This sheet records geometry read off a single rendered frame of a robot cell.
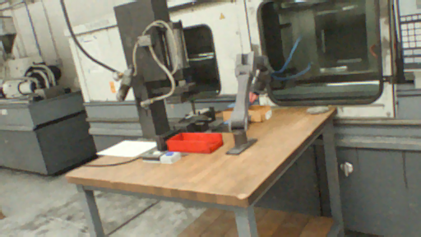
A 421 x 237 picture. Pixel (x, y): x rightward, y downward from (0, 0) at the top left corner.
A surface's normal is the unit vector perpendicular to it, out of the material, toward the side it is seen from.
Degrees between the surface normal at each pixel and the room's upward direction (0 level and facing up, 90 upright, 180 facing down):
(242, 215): 90
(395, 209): 90
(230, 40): 90
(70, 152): 90
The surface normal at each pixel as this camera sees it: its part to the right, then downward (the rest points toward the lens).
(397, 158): -0.58, 0.30
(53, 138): 0.79, 0.01
